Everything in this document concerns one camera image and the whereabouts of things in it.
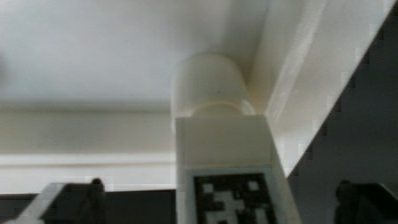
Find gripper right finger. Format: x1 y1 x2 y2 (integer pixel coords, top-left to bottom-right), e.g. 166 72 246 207
335 180 398 224

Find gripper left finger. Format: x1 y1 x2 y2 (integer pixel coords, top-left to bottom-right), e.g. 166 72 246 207
11 178 107 224

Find white leg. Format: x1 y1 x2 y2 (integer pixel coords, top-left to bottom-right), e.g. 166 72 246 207
171 54 303 224

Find white square table top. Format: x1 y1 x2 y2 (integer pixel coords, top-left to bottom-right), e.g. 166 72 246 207
0 0 397 194

